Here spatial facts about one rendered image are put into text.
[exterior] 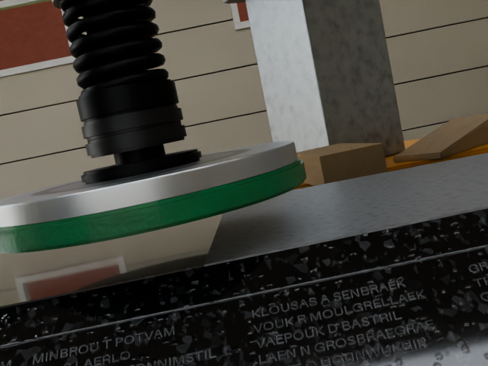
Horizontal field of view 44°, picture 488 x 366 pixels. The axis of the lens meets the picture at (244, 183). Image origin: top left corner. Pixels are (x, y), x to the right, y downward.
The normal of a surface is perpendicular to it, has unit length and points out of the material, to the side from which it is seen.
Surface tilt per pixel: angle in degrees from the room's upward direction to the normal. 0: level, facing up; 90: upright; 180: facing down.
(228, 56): 90
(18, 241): 90
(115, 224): 90
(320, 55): 90
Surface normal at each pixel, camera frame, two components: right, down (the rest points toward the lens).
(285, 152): 0.89, -0.14
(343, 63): 0.50, -0.02
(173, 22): 0.03, 0.09
